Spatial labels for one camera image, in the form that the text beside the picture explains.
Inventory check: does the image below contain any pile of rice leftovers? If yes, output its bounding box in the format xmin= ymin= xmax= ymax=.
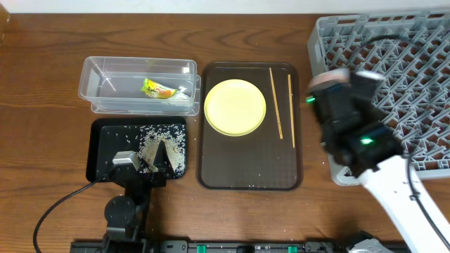
xmin=105 ymin=123 xmax=187 ymax=176

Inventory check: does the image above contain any wooden chopstick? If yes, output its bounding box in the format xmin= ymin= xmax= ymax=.
xmin=269 ymin=67 xmax=283 ymax=139
xmin=288 ymin=74 xmax=295 ymax=148

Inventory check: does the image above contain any white tissue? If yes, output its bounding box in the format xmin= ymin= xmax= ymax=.
xmin=172 ymin=91 xmax=191 ymax=100

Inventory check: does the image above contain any green yellow snack wrapper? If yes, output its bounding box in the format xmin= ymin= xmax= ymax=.
xmin=141 ymin=78 xmax=177 ymax=99

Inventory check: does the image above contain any yellow plastic plate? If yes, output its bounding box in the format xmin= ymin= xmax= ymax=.
xmin=204 ymin=79 xmax=266 ymax=137

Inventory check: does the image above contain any white pink bowl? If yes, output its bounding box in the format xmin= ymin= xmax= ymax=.
xmin=308 ymin=68 xmax=350 ymax=89

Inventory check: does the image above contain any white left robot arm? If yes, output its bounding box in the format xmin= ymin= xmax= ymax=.
xmin=101 ymin=141 xmax=174 ymax=252

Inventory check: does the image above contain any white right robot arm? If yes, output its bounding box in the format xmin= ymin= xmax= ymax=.
xmin=309 ymin=82 xmax=449 ymax=252

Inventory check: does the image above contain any black waste tray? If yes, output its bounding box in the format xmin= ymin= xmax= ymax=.
xmin=86 ymin=117 xmax=187 ymax=181

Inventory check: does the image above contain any grey dishwasher rack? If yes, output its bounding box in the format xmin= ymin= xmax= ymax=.
xmin=307 ymin=11 xmax=449 ymax=180

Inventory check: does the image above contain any dark brown serving tray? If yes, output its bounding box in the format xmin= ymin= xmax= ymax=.
xmin=197 ymin=62 xmax=303 ymax=191

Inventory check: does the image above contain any clear plastic bin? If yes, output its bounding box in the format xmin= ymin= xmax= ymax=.
xmin=78 ymin=56 xmax=201 ymax=116

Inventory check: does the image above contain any black rail at table edge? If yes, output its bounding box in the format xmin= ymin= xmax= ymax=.
xmin=70 ymin=240 xmax=347 ymax=253

